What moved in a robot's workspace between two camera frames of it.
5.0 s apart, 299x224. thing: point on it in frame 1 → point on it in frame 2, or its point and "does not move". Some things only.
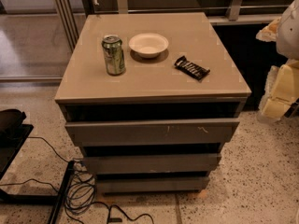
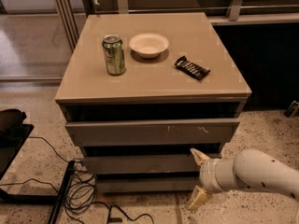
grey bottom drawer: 153,185 does not move
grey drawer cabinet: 151,98 does not move
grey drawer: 153,163 does not move
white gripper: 289,32 → 206,174
